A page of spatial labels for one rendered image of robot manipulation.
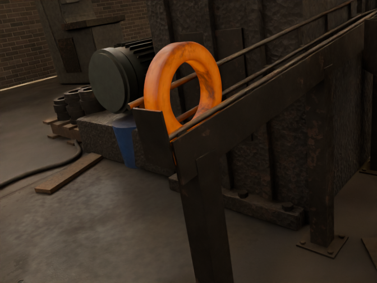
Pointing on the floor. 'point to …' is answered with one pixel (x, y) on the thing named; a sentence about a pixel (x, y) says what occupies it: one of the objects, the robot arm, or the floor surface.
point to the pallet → (72, 112)
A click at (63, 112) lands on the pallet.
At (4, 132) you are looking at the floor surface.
